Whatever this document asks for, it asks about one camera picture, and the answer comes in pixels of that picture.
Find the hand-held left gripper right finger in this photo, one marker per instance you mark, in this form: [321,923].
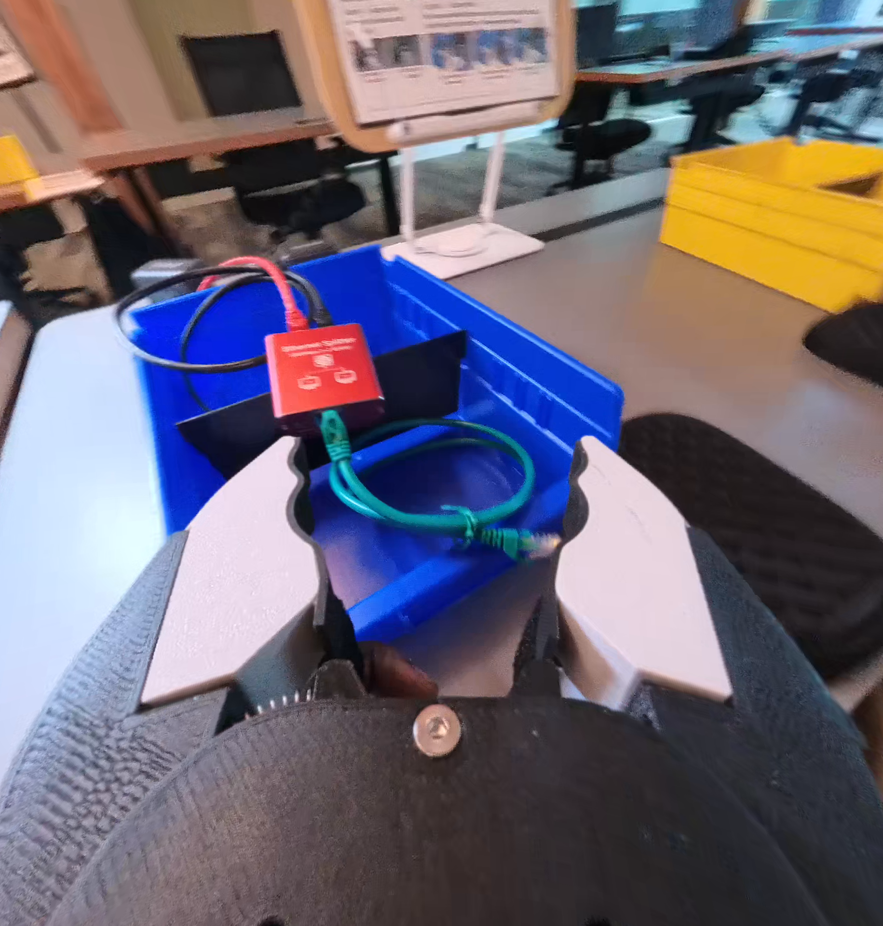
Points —
[636,579]

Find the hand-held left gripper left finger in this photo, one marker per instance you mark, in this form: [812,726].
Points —
[231,579]

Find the yellow plastic bin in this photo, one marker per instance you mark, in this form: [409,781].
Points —
[759,239]

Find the red ethernet splitter box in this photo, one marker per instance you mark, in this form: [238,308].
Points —
[318,376]

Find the blue plastic bin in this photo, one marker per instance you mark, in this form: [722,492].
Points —
[528,376]

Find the black foam mat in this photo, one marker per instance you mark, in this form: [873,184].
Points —
[774,521]

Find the black bin divider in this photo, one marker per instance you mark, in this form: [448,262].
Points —
[853,184]
[427,369]

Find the grey electronic device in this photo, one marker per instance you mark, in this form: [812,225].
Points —
[163,271]

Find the black office chair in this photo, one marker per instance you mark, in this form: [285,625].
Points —
[607,137]
[296,188]

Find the long wooden table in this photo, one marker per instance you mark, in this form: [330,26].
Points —
[665,69]

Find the wooden desk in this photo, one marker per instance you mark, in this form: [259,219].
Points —
[195,137]

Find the small yellow bin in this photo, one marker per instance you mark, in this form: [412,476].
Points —
[4,163]

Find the instruction sign board on stand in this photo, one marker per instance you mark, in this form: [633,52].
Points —
[448,65]

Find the wooden post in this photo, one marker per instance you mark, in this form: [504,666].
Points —
[65,65]

